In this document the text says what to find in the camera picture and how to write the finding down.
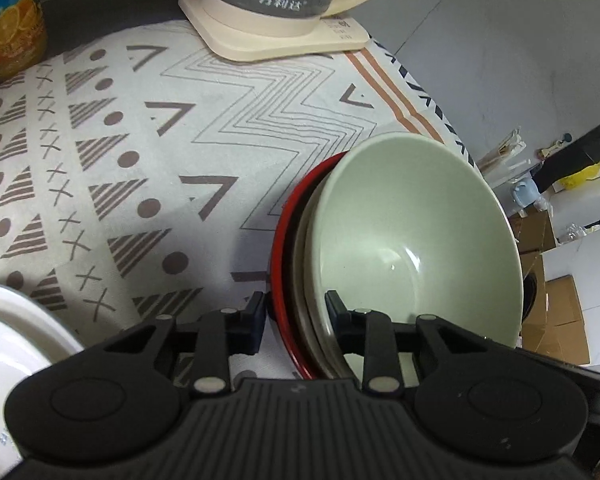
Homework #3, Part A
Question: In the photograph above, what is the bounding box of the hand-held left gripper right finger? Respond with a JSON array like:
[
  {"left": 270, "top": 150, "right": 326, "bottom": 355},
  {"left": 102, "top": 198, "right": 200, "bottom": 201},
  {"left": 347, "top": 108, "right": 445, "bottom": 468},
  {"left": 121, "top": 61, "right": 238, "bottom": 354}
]
[{"left": 325, "top": 290, "right": 511, "bottom": 394}]

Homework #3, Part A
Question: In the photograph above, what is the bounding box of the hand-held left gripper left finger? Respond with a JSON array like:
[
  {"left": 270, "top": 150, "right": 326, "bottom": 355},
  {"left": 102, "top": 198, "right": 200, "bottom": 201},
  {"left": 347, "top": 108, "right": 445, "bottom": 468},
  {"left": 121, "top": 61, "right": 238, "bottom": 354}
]
[{"left": 100, "top": 291, "right": 267, "bottom": 394}]

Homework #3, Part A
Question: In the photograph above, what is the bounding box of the red bowl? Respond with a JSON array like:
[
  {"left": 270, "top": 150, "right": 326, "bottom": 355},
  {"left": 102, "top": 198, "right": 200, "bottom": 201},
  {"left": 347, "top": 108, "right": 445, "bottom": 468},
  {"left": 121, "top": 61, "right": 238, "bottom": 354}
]
[{"left": 270, "top": 152, "right": 353, "bottom": 381}]

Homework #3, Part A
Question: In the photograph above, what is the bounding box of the pale green bowl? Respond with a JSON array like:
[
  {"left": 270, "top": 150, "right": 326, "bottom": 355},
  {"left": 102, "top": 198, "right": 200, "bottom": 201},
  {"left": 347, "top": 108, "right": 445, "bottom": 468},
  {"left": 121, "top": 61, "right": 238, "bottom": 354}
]
[{"left": 318, "top": 132, "right": 522, "bottom": 361}]

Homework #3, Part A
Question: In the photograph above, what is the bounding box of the patterned white table mat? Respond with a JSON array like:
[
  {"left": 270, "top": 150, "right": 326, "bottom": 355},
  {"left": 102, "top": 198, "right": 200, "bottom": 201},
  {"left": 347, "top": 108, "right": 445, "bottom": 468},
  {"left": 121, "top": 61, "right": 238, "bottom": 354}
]
[{"left": 0, "top": 20, "right": 478, "bottom": 386}]

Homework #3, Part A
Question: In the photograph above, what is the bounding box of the large cardboard box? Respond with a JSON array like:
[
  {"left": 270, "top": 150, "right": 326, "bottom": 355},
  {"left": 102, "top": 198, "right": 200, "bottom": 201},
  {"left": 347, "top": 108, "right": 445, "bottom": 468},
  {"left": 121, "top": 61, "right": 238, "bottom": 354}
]
[{"left": 521, "top": 274, "right": 592, "bottom": 365}]

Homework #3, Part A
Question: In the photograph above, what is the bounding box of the pale blue plastic object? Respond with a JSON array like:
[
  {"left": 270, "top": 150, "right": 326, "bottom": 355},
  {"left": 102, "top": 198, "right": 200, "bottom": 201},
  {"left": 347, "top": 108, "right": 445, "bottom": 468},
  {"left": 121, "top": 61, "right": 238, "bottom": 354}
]
[{"left": 511, "top": 179, "right": 535, "bottom": 212}]

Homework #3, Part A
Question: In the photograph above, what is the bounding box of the bundle of white paper strips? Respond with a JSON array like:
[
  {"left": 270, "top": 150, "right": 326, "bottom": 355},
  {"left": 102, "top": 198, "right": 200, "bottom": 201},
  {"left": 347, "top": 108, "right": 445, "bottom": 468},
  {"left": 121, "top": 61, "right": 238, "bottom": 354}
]
[{"left": 475, "top": 129, "right": 532, "bottom": 175}]

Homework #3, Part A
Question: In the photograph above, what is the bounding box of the beige kettle base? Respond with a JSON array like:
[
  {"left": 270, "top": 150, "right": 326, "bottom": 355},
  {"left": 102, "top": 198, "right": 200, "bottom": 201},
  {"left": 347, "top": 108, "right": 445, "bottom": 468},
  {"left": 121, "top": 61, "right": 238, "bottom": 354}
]
[{"left": 178, "top": 0, "right": 370, "bottom": 63}]

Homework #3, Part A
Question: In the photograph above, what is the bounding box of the yellow bag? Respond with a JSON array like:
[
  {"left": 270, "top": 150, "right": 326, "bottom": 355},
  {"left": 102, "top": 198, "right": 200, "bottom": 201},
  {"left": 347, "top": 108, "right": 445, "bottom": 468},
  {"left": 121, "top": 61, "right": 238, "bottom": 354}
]
[{"left": 561, "top": 164, "right": 600, "bottom": 192}]

